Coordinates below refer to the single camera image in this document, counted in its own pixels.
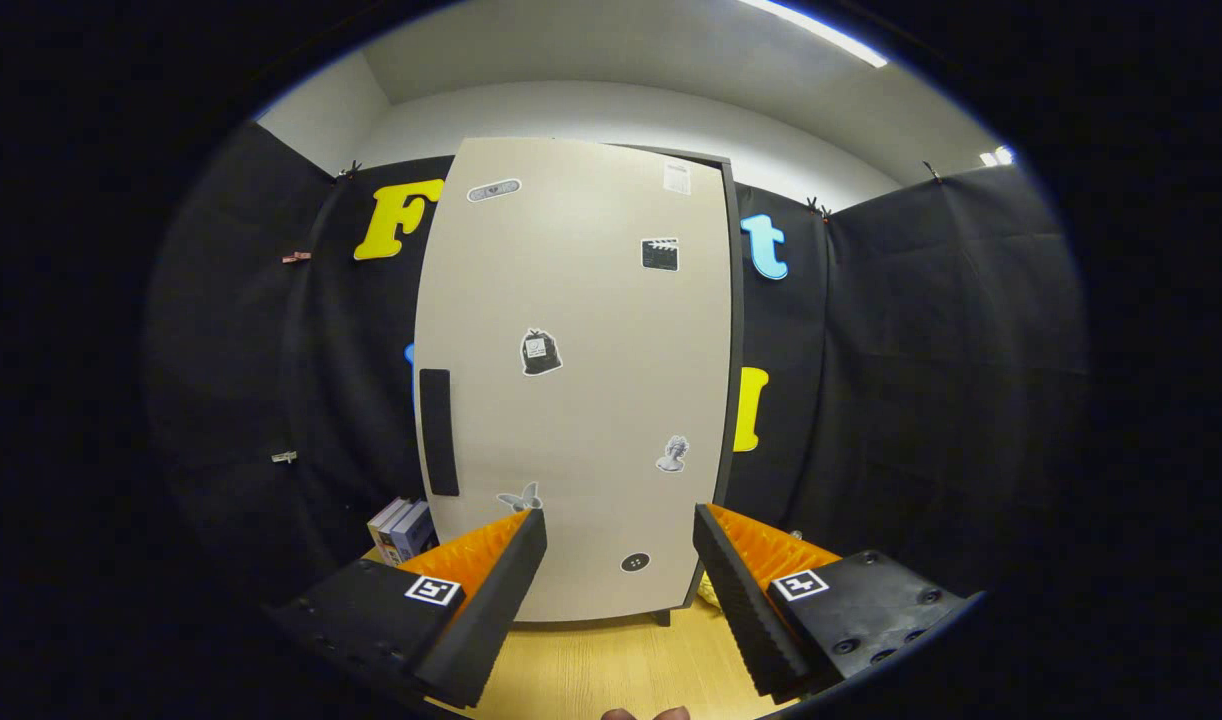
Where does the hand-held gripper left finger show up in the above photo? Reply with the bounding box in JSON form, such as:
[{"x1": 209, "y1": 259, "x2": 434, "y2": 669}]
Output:
[{"x1": 271, "y1": 508, "x2": 548, "y2": 709}]

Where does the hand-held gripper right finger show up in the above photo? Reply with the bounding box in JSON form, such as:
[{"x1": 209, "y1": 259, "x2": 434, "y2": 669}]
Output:
[{"x1": 692, "y1": 503, "x2": 972, "y2": 703}]

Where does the beige shoe cabinet door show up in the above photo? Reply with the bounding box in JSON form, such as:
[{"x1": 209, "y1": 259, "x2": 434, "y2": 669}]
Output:
[{"x1": 413, "y1": 137, "x2": 737, "y2": 623}]

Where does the grey shoe cabinet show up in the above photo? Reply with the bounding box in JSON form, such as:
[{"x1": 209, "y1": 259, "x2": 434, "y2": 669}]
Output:
[{"x1": 611, "y1": 143, "x2": 747, "y2": 628}]

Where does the blue paperback book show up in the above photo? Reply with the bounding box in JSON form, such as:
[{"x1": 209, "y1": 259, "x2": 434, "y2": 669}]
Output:
[{"x1": 391, "y1": 502, "x2": 434, "y2": 563}]

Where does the white paperback book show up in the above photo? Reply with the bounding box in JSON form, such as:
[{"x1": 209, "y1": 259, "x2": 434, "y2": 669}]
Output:
[
  {"x1": 379, "y1": 500, "x2": 417, "y2": 566},
  {"x1": 367, "y1": 497, "x2": 404, "y2": 561}
]

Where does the black backdrop cloth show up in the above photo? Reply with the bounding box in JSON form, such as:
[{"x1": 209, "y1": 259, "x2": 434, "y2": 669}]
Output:
[{"x1": 146, "y1": 120, "x2": 1087, "y2": 611}]

